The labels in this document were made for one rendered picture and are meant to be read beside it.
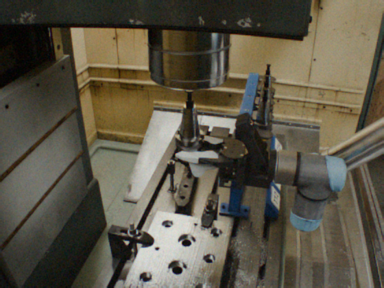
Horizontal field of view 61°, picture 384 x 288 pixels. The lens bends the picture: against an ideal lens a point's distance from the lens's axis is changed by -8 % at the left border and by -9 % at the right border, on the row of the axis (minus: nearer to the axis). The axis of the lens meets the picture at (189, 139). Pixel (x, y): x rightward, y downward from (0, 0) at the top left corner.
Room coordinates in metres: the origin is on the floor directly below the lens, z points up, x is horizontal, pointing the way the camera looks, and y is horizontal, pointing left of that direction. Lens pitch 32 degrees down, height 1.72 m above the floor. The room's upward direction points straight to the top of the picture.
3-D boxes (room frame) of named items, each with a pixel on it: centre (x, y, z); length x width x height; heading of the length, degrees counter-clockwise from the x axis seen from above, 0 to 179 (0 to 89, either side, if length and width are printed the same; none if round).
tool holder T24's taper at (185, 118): (0.65, 0.00, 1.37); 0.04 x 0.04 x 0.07
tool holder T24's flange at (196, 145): (0.65, 0.00, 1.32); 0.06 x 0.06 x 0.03
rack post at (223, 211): (0.88, -0.15, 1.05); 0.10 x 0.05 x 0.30; 76
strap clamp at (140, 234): (0.67, 0.16, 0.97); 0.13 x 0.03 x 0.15; 76
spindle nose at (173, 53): (0.65, 0.00, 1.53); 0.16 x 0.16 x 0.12
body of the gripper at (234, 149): (0.62, -0.13, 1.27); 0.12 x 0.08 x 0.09; 76
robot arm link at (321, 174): (0.59, -0.28, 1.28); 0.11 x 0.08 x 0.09; 76
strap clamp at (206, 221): (0.78, -0.06, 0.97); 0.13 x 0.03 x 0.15; 166
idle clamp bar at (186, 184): (0.96, 0.01, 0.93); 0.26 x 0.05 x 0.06; 171
